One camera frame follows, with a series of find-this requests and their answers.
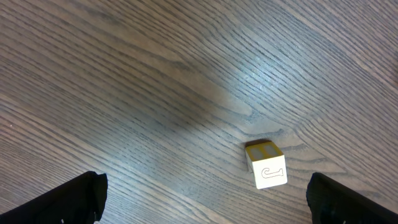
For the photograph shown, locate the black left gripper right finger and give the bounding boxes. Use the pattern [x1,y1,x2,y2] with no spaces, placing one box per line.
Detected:
[306,172,397,224]

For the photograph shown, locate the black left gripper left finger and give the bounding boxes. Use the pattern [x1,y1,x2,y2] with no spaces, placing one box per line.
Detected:
[1,171,108,224]

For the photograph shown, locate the number 3 wooden block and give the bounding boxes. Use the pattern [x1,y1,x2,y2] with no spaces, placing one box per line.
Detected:
[245,140,287,189]

